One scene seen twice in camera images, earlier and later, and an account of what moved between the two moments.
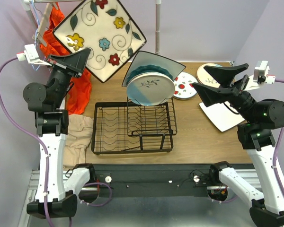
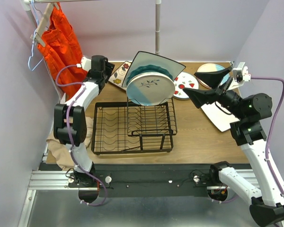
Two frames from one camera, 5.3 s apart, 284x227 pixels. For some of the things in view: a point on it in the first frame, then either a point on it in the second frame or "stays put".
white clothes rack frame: x=27 y=4 stays put
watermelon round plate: x=183 y=89 stays put
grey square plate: x=222 y=117 stays put
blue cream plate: x=150 y=89 stays put
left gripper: x=77 y=60 → x=109 y=68
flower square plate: x=105 y=27 → x=118 y=75
